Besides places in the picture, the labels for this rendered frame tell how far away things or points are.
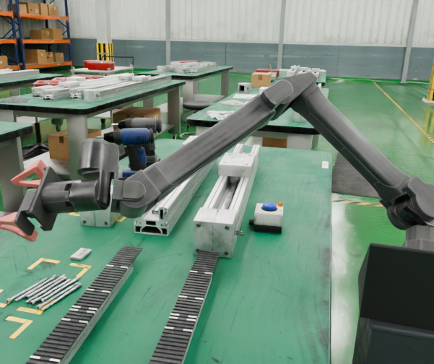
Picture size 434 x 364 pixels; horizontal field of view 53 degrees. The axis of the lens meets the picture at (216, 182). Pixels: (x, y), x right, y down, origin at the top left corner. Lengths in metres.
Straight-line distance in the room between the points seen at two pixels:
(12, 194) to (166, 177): 2.26
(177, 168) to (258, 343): 0.35
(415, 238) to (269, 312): 0.34
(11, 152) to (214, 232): 2.00
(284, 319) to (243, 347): 0.12
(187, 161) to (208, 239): 0.33
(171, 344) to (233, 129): 0.42
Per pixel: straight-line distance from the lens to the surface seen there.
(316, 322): 0.92
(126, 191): 0.75
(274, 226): 1.25
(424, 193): 0.99
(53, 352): 0.80
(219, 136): 0.85
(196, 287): 0.92
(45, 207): 0.81
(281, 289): 1.00
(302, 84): 0.97
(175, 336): 0.80
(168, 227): 1.21
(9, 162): 2.93
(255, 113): 0.90
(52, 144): 4.19
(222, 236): 1.08
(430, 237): 0.99
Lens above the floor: 1.31
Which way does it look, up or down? 19 degrees down
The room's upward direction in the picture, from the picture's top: 1 degrees clockwise
